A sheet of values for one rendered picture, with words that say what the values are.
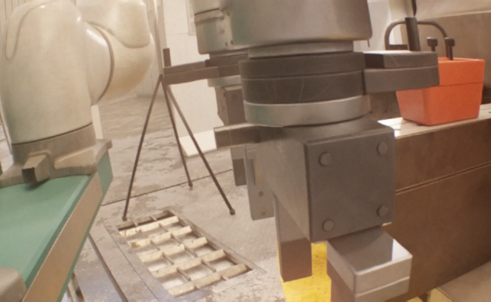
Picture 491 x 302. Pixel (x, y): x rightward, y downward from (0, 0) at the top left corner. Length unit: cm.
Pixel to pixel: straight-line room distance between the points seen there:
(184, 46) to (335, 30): 349
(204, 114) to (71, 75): 323
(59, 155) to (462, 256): 84
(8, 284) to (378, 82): 26
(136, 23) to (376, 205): 61
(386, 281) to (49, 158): 48
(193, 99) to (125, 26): 302
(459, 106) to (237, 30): 65
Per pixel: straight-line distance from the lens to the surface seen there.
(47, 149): 57
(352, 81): 21
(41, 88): 57
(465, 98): 82
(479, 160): 87
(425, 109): 76
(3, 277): 27
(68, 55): 58
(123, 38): 71
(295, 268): 35
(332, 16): 20
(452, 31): 159
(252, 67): 22
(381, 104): 189
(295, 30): 20
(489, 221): 97
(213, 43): 48
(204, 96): 376
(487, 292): 93
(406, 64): 24
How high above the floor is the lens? 85
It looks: 14 degrees down
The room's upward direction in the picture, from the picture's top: 7 degrees counter-clockwise
